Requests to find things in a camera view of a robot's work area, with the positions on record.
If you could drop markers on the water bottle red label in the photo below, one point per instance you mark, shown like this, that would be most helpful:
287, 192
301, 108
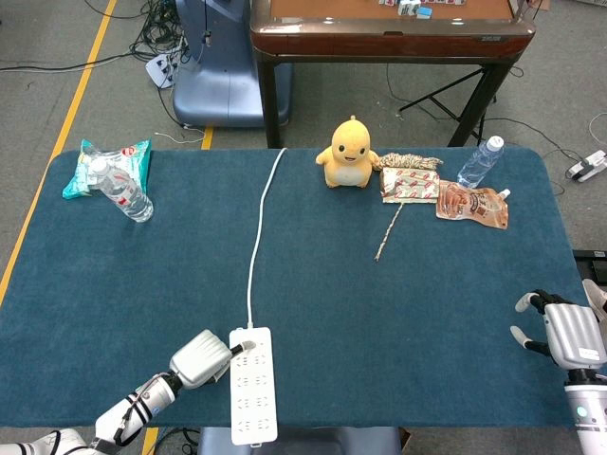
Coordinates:
128, 196

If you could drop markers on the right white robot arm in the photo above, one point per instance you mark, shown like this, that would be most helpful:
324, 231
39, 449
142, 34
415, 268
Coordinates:
590, 417

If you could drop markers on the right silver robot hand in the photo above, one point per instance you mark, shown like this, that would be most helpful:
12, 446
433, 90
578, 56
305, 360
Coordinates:
574, 336

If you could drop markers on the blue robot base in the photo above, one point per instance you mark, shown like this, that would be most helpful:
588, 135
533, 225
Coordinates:
223, 85

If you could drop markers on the water bottle blue label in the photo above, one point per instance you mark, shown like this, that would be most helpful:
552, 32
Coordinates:
476, 166

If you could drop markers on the red white snack packet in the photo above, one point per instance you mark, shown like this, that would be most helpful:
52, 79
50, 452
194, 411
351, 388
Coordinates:
410, 187

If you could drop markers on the white floor socket with plugs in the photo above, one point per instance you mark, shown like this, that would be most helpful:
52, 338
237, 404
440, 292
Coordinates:
585, 167

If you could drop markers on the white floor power strip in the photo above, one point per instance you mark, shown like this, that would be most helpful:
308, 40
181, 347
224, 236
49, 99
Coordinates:
159, 71

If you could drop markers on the brown mahjong table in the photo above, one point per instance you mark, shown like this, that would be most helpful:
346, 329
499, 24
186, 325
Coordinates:
379, 45

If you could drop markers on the brown spouted food pouch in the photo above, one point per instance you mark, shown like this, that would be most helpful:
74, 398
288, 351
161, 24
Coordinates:
469, 206

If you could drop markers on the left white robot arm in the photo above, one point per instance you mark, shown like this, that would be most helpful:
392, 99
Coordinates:
142, 403

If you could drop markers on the blue table cloth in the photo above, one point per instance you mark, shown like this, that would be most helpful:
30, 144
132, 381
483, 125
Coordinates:
379, 308

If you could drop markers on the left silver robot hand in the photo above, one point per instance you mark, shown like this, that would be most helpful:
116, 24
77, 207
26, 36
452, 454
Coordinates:
201, 360

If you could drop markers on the yellow plush toy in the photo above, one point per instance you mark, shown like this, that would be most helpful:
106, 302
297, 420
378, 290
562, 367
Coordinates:
348, 166

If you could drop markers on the black box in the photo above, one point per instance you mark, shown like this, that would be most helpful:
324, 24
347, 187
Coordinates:
593, 265

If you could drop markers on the teal snack bag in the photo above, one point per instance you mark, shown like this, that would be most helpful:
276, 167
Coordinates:
137, 156

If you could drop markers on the beige shoe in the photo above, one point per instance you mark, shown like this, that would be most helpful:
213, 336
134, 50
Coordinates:
598, 296

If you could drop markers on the mahjong tile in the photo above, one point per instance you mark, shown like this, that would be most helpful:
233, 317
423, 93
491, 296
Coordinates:
406, 6
425, 12

